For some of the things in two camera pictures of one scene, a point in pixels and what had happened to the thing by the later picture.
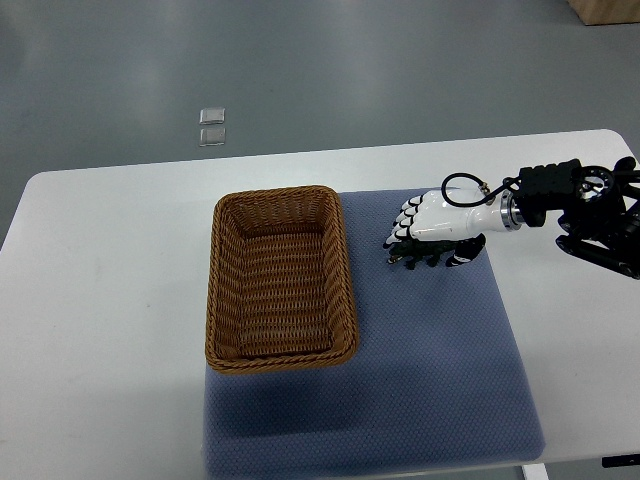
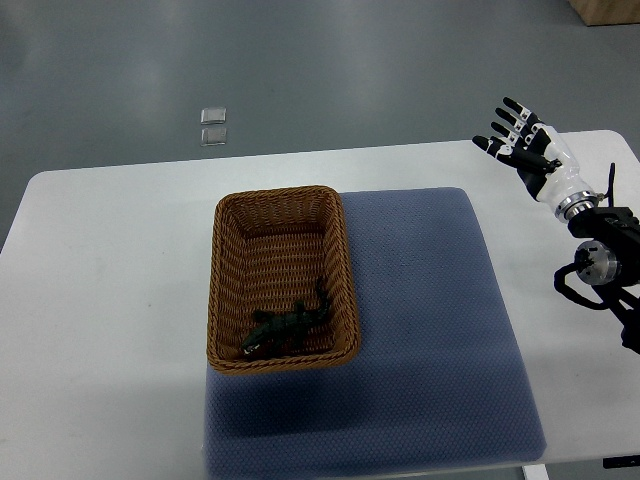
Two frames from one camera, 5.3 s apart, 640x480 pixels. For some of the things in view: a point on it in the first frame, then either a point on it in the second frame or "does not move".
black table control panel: (617, 461) does not move
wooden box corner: (600, 12) does not move
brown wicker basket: (280, 290) does not move
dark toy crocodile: (412, 250) → (288, 330)
